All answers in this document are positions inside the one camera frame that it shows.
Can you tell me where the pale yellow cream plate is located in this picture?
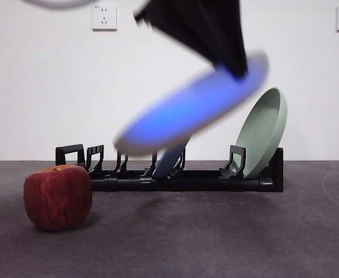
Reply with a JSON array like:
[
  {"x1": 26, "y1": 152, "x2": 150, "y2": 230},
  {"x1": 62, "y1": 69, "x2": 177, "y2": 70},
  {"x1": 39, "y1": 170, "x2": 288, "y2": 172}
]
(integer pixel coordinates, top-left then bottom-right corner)
[{"x1": 113, "y1": 49, "x2": 271, "y2": 159}]

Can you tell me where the red apple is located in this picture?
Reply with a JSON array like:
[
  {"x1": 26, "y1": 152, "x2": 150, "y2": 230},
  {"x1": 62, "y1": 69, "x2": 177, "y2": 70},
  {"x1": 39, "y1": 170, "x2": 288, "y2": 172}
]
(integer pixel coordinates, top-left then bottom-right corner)
[{"x1": 23, "y1": 164, "x2": 93, "y2": 232}]

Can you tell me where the green plate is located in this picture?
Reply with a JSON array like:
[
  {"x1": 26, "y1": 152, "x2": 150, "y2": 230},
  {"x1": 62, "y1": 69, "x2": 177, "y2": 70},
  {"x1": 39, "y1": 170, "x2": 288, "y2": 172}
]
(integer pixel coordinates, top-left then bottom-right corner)
[{"x1": 233, "y1": 87, "x2": 288, "y2": 179}]

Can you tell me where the blue plate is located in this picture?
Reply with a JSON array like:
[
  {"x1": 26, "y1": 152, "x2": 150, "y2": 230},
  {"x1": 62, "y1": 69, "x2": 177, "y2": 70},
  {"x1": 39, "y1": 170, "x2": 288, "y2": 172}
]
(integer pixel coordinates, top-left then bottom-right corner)
[{"x1": 152, "y1": 143, "x2": 187, "y2": 179}]

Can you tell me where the black plate rack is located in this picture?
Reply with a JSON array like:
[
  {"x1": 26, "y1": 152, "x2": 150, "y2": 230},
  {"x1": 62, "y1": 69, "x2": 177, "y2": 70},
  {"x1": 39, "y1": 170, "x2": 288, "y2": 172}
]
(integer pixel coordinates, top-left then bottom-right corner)
[{"x1": 55, "y1": 144, "x2": 284, "y2": 193}]

